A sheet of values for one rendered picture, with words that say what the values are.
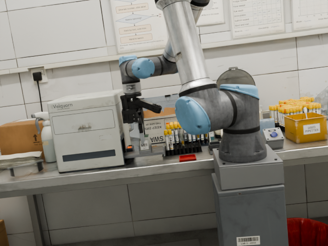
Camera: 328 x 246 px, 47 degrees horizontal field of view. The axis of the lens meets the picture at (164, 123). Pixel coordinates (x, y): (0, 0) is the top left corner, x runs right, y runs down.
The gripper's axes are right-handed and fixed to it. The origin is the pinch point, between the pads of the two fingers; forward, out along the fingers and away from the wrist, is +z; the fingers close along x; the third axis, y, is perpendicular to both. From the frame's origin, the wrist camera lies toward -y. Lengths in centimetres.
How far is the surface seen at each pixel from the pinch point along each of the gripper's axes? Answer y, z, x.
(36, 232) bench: 76, 59, -53
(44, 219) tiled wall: 73, 54, -60
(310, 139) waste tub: -68, 8, 0
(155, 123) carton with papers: -3.8, -2.3, -25.1
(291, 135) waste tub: -62, 7, -5
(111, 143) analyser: 13.0, -1.3, 4.3
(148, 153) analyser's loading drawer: -1.4, 4.9, 2.7
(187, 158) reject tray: -16.9, 8.8, 3.7
